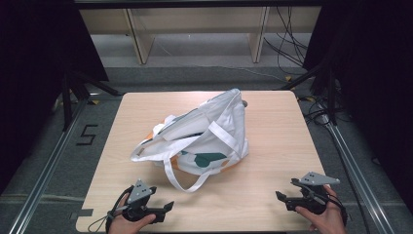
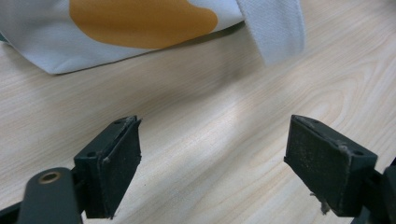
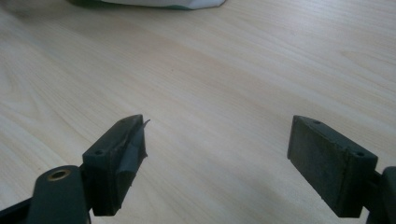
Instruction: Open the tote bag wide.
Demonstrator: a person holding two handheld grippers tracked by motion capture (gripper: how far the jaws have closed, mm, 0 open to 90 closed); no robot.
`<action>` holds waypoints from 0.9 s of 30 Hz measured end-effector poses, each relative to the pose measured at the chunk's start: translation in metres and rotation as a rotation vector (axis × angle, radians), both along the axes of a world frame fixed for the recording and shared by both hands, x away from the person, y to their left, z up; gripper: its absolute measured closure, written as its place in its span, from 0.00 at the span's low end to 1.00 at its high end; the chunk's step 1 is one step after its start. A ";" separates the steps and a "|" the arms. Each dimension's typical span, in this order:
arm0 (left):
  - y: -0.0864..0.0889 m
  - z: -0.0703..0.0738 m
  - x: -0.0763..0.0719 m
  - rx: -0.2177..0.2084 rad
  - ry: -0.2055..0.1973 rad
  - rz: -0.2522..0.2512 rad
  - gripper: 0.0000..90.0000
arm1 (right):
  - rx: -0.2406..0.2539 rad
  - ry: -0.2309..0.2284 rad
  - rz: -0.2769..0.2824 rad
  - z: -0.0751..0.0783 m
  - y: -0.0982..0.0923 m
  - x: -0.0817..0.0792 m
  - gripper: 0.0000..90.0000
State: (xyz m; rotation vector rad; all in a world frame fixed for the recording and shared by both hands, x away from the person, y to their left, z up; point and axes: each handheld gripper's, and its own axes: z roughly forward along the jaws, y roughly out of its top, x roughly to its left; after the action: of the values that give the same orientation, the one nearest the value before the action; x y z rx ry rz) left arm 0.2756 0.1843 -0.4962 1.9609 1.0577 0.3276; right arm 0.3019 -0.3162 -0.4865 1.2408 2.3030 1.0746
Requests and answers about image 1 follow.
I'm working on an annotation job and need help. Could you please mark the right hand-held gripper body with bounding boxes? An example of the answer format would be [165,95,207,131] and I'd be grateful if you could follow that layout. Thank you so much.
[285,171,341,215]

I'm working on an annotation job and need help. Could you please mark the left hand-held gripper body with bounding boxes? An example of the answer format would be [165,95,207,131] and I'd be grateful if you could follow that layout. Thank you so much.
[122,178,168,224]

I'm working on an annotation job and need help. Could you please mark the white tote bag green print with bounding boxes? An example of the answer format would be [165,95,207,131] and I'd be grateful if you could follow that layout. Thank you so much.
[130,88,250,193]

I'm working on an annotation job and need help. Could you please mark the person's left hand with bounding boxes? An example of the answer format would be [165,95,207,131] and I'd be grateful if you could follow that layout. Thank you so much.
[107,194,157,234]

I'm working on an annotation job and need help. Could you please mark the person's right hand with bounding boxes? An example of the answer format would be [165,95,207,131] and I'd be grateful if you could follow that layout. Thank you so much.
[294,184,347,234]

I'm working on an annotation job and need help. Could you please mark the grey tape strip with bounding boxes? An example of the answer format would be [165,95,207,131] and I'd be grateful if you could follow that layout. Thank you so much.
[68,208,94,221]

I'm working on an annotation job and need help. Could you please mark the black metal stand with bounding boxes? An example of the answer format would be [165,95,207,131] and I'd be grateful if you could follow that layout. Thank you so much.
[60,68,122,133]
[278,61,339,127]

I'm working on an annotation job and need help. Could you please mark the dark curtain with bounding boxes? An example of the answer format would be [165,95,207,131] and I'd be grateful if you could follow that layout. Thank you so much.
[0,0,110,196]
[302,0,413,216]

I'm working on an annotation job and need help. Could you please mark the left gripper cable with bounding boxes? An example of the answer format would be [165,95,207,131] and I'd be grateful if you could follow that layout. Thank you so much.
[87,184,134,234]

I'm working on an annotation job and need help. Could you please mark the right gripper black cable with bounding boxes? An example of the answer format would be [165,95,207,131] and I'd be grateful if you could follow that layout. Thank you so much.
[328,194,349,226]

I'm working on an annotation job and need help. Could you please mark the aluminium floor rail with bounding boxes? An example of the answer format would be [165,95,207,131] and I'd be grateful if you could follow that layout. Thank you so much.
[319,115,396,234]
[7,97,90,234]

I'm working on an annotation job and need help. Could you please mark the black floor cables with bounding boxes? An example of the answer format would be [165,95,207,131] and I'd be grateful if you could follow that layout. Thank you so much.
[296,94,354,126]

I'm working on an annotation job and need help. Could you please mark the bundle of black hanging cables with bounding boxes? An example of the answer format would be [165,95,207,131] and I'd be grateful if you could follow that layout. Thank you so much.
[262,5,310,76]

